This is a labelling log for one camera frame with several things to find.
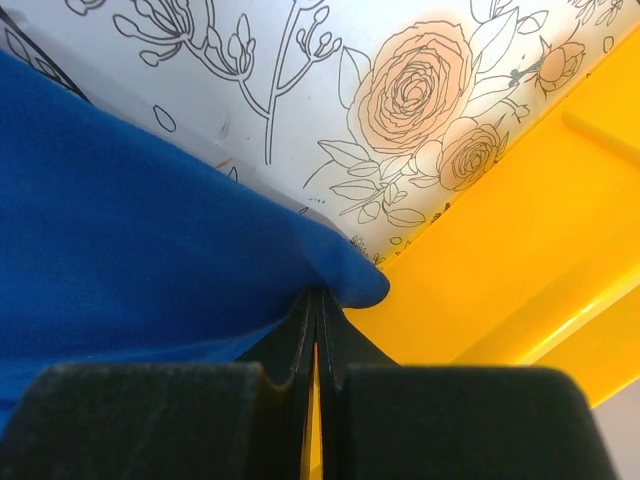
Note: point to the yellow plastic bin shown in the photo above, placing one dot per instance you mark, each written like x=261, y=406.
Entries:
x=538, y=264

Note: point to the blue printed t shirt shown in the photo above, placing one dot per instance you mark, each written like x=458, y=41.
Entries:
x=116, y=246

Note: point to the floral patterned table mat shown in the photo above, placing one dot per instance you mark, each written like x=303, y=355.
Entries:
x=371, y=116

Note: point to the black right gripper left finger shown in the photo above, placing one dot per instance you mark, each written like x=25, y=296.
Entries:
x=246, y=419

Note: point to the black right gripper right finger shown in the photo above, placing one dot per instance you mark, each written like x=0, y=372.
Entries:
x=382, y=420

